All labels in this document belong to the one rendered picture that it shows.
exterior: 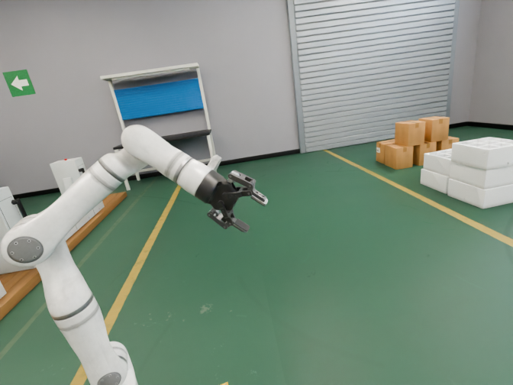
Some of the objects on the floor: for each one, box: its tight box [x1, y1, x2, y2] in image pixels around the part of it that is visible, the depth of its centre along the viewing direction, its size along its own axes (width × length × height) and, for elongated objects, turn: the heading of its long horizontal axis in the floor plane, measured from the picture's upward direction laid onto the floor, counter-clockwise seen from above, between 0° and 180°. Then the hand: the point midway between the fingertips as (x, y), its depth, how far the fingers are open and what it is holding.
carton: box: [413, 141, 437, 166], centre depth 395 cm, size 30×24×30 cm
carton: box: [385, 144, 414, 170], centre depth 393 cm, size 30×24×30 cm
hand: (255, 215), depth 64 cm, fingers open, 9 cm apart
